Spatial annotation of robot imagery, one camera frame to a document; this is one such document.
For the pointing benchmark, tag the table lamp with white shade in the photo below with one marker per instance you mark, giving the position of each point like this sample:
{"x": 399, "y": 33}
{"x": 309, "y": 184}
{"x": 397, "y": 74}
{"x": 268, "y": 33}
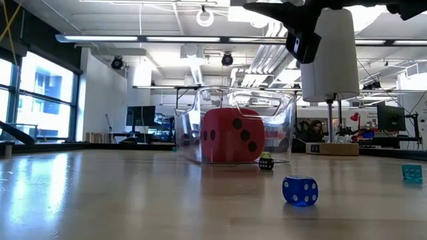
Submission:
{"x": 333, "y": 66}

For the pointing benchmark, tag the black computer monitor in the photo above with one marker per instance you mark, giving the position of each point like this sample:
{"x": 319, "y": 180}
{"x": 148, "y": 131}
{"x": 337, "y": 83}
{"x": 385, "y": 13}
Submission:
{"x": 392, "y": 118}
{"x": 140, "y": 116}

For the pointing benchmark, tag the red desk lamp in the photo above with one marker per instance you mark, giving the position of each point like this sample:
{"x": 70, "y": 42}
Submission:
{"x": 355, "y": 116}

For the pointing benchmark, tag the small black die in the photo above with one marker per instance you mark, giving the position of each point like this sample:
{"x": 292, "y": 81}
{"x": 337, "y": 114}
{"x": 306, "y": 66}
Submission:
{"x": 266, "y": 164}

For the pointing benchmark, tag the long ceiling light bar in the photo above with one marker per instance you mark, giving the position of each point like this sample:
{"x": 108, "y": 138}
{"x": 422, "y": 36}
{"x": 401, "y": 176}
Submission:
{"x": 183, "y": 39}

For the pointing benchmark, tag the row of wooden blocks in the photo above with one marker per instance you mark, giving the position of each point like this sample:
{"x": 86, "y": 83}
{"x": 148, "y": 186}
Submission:
{"x": 98, "y": 138}

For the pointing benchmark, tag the large red foam die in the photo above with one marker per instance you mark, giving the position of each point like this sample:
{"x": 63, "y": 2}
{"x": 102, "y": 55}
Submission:
{"x": 227, "y": 140}

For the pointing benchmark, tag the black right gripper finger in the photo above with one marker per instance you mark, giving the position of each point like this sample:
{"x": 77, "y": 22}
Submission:
{"x": 270, "y": 10}

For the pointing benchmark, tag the black metal table frame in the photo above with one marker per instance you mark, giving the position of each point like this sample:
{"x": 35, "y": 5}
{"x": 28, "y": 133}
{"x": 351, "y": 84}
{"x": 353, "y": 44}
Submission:
{"x": 100, "y": 146}

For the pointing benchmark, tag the small blue die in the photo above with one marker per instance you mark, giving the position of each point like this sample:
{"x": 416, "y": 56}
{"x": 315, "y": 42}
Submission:
{"x": 300, "y": 191}

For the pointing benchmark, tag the person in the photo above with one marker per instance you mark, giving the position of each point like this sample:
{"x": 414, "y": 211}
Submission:
{"x": 315, "y": 131}

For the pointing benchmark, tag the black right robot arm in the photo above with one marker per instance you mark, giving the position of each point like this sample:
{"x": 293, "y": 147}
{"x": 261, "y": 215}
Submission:
{"x": 407, "y": 8}

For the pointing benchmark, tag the large glass window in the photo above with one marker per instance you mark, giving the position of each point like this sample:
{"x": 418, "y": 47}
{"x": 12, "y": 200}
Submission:
{"x": 46, "y": 80}

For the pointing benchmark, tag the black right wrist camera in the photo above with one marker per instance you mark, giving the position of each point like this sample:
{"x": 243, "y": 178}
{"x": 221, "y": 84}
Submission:
{"x": 305, "y": 46}

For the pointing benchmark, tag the black ceiling spotlight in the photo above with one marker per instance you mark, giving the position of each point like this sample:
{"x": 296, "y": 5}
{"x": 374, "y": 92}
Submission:
{"x": 227, "y": 59}
{"x": 117, "y": 62}

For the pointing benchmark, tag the clear plastic bin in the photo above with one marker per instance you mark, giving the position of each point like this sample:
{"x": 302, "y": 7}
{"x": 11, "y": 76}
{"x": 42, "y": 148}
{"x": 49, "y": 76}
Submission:
{"x": 283, "y": 133}

